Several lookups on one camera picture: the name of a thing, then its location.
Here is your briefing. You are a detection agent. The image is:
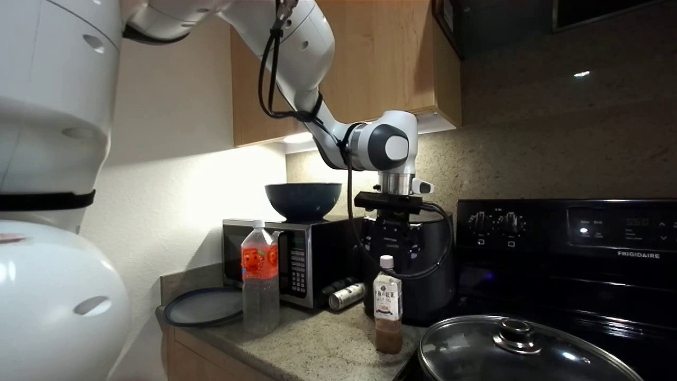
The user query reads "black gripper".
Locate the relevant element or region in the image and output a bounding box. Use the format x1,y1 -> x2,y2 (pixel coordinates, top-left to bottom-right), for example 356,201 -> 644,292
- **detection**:
364,206 -> 429,249

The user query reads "small brown sauce bottle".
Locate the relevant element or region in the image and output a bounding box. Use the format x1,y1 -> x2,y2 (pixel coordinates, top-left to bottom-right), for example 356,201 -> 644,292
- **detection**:
370,253 -> 406,356

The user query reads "silver black microwave oven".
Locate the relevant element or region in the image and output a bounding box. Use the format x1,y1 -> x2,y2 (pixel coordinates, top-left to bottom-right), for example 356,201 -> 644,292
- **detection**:
219,216 -> 370,312

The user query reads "large bottle red label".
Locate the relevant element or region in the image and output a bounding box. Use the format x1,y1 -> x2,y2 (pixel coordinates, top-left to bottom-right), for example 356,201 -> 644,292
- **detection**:
238,218 -> 283,335

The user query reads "black air fryer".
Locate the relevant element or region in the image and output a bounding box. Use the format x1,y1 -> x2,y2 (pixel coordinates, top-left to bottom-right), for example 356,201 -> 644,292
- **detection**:
362,211 -> 456,328

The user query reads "silver can lying down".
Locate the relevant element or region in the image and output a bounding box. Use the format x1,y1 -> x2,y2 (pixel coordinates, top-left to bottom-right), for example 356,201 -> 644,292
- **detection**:
325,279 -> 370,313

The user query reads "dark blue bowl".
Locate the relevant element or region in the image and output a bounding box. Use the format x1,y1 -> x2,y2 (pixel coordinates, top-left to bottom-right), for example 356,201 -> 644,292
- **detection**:
263,180 -> 345,224

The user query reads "glass pan lid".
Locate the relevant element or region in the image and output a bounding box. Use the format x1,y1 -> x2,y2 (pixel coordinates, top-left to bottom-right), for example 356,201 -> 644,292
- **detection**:
414,313 -> 646,381

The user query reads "black electric stove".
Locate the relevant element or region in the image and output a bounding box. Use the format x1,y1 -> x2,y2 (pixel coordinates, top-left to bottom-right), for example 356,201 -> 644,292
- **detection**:
392,197 -> 677,381

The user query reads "grey round plate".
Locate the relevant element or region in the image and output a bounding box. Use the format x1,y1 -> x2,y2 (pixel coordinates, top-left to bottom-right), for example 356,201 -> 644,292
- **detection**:
163,287 -> 246,328

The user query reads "black over range hood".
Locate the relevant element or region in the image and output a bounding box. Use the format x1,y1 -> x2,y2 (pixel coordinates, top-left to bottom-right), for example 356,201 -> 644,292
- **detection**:
429,0 -> 677,61

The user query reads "wooden base cabinet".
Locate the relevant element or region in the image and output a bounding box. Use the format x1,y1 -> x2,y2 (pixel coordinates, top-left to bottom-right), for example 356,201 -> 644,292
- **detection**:
160,324 -> 279,381

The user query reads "wooden wall cabinet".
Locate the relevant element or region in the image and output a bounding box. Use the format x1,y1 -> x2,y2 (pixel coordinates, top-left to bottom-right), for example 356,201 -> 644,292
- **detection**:
228,0 -> 465,148

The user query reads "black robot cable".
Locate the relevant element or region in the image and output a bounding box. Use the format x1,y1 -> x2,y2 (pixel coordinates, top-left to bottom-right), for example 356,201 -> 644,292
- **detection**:
255,0 -> 453,284

